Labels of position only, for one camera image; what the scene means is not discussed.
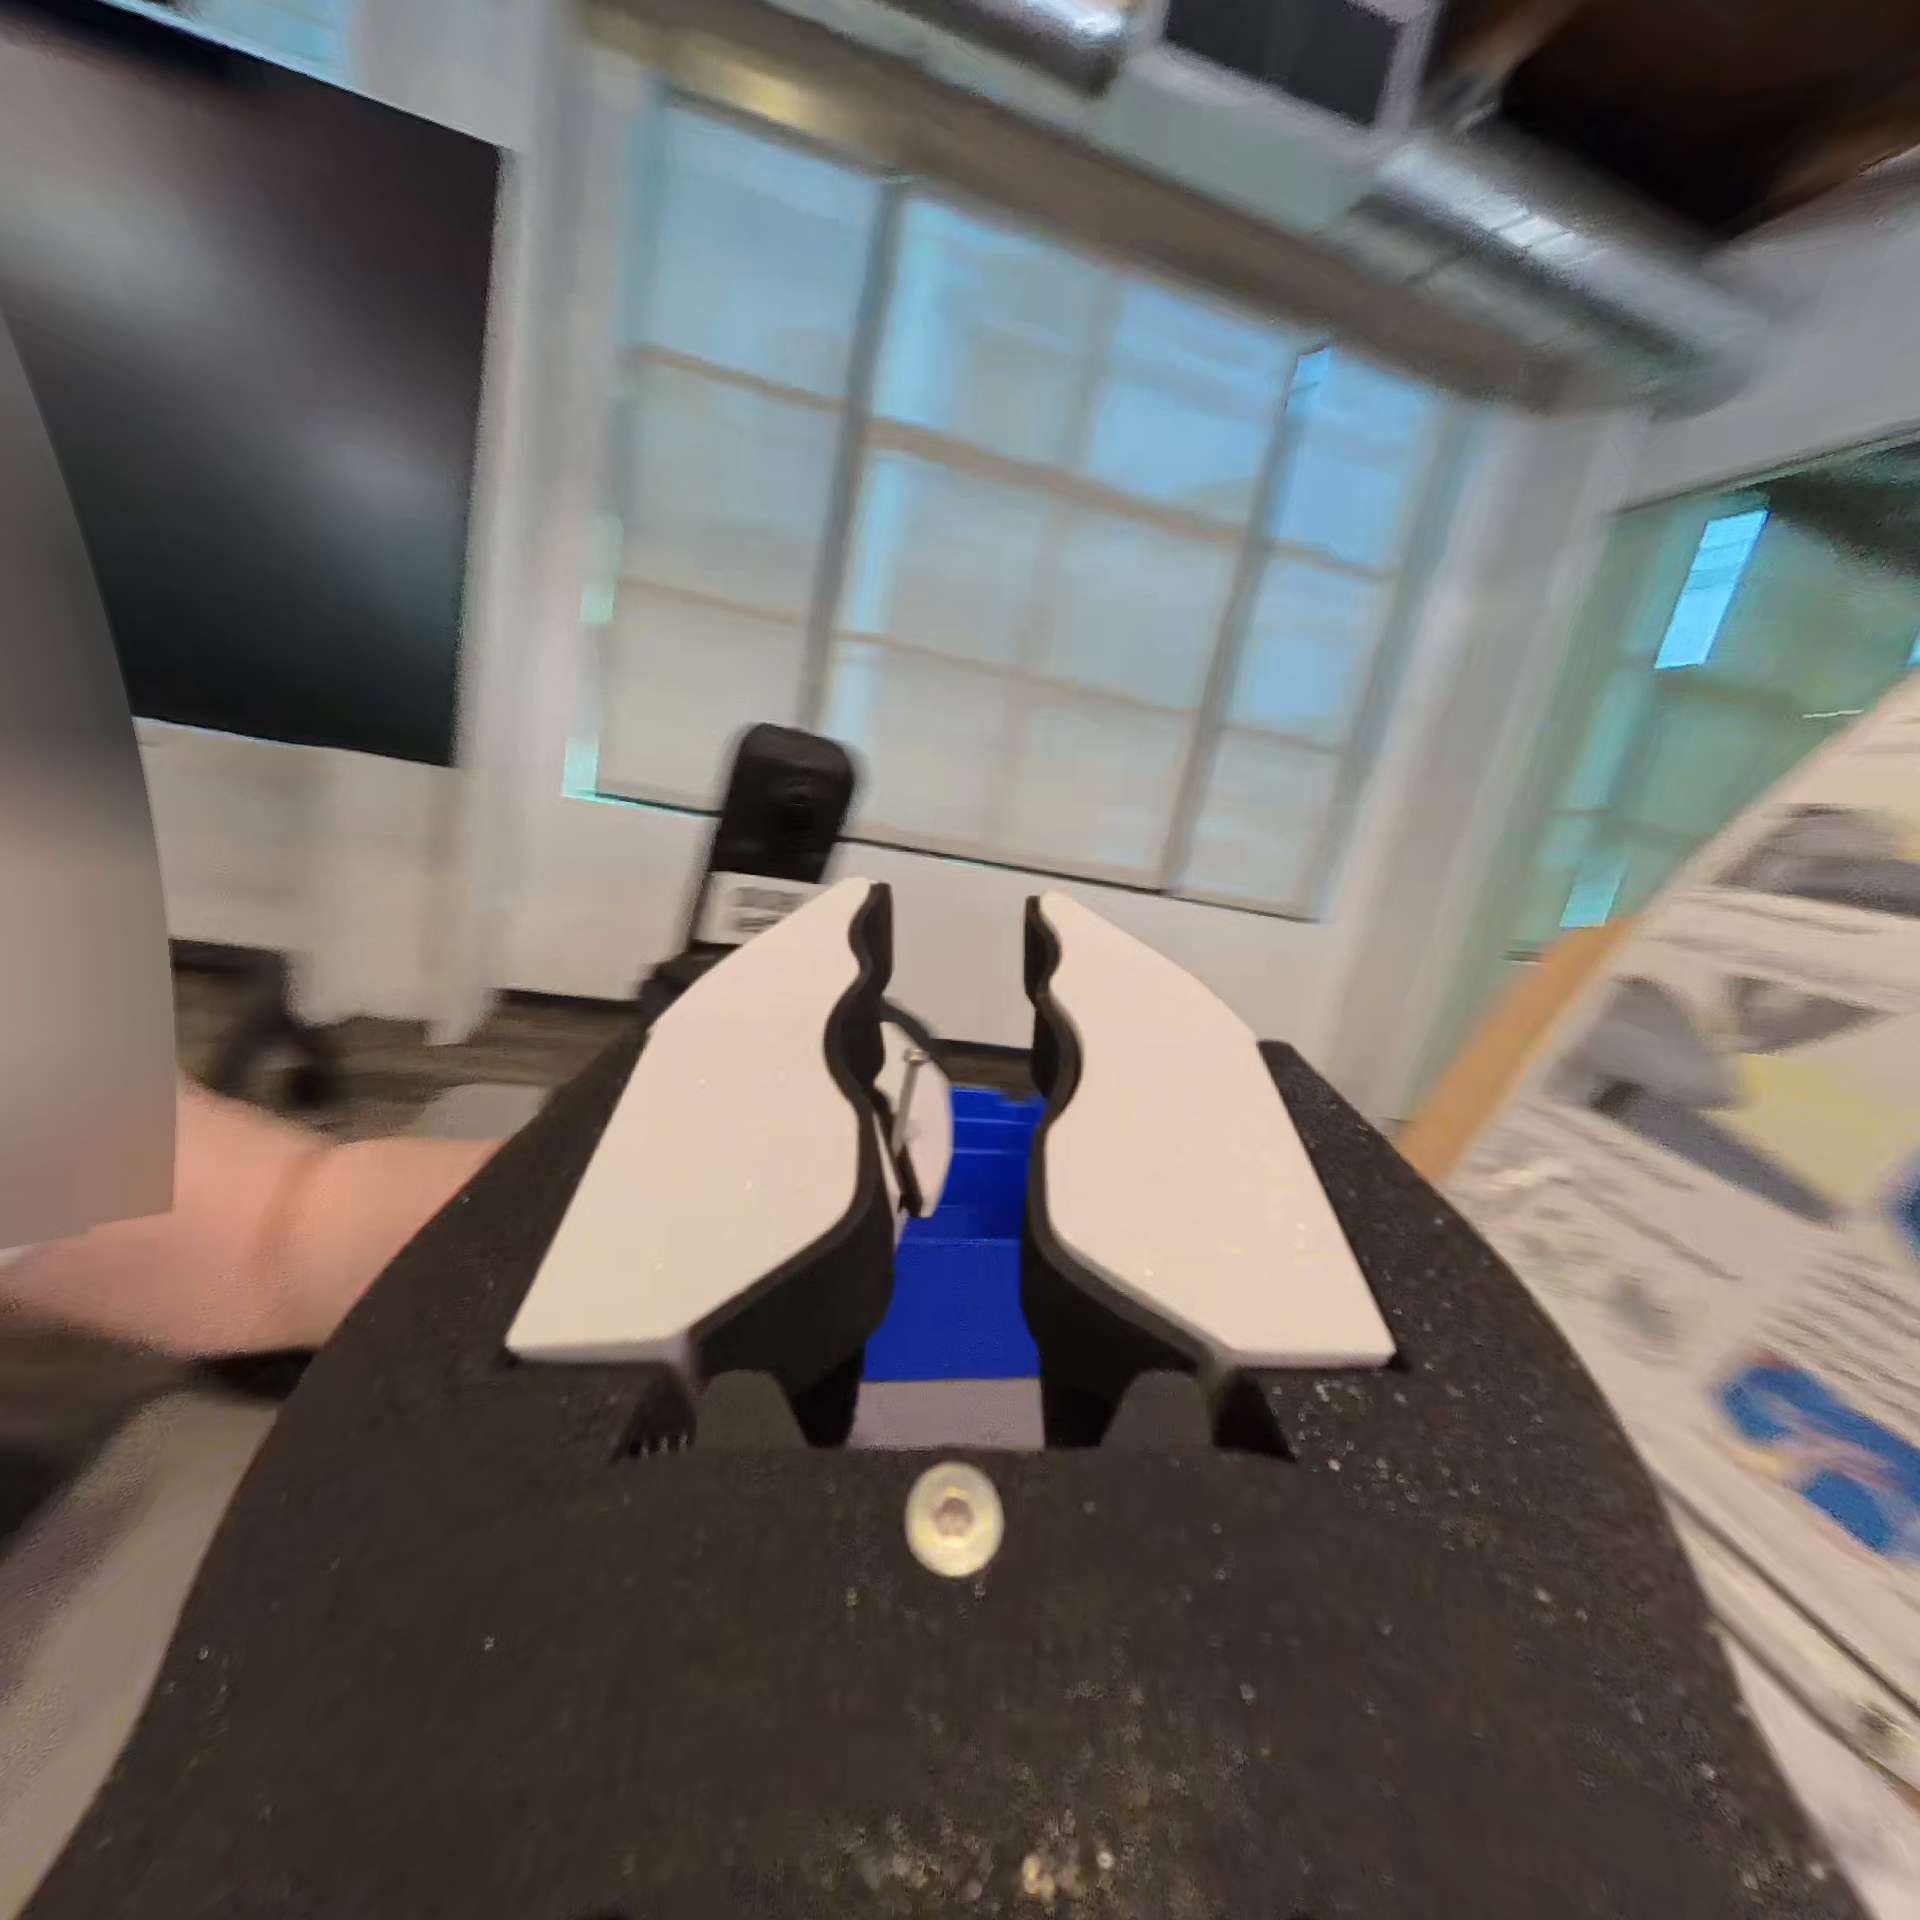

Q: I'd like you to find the person's left forearm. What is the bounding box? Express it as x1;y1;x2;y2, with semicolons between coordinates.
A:
0;1093;513;1360

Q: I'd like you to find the blue plastic bin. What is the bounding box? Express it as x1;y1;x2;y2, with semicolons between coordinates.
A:
861;1082;1047;1382

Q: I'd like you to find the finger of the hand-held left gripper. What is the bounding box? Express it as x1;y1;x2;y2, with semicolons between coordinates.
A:
874;1001;955;1221

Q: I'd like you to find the large grid window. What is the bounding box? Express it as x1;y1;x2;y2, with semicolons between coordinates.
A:
576;82;1489;920

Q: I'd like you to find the metal ceiling duct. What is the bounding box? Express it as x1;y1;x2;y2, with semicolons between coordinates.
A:
592;0;1778;413

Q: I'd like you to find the glass partition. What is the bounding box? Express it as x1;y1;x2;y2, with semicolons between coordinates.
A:
1506;440;1920;962

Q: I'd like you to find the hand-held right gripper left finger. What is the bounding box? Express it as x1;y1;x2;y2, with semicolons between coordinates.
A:
503;879;903;1412

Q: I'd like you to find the white ceiling air unit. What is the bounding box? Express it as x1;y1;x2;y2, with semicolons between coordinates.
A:
1101;0;1449;232

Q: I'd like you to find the black wall screen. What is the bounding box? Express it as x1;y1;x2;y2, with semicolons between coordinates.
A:
0;37;506;769

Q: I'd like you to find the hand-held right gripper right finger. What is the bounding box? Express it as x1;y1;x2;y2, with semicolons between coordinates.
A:
1024;893;1401;1420

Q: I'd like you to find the printed instruction sheet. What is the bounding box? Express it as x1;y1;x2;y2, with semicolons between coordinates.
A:
1441;697;1920;1788

